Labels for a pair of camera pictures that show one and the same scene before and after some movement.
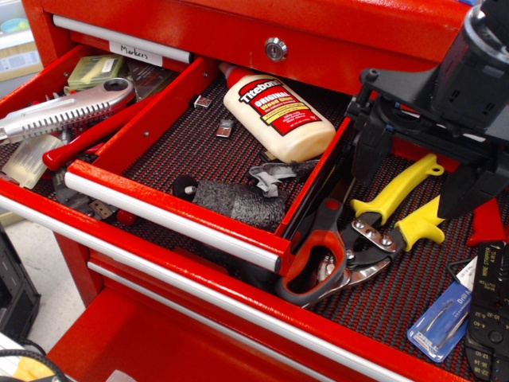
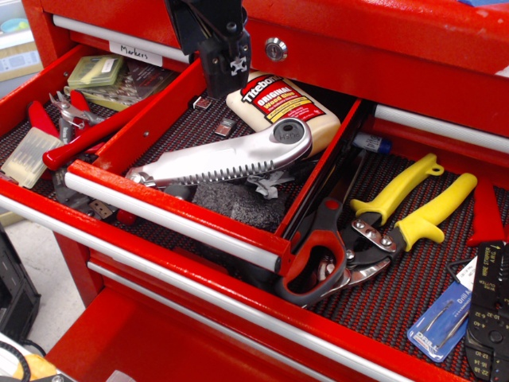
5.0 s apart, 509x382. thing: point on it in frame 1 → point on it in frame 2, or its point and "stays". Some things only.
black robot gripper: (460, 107) → (219, 26)
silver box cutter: (111, 96) → (268, 150)
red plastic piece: (487, 224) stays
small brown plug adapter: (103, 211) stays
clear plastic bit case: (25, 165) stays
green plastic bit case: (91, 72) stays
